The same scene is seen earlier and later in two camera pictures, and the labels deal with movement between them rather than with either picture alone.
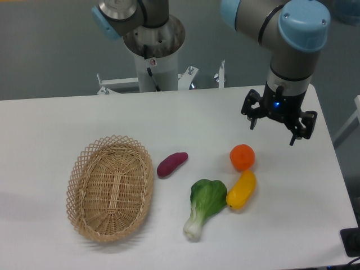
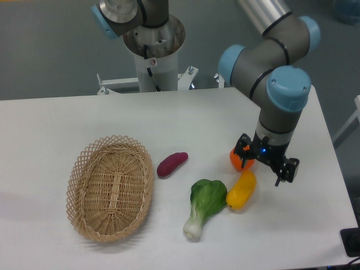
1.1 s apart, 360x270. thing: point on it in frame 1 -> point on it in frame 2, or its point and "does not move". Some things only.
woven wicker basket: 108,188 does not move
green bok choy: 207,197 does not move
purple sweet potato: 170,162 does not move
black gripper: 288,109 -> 273,155
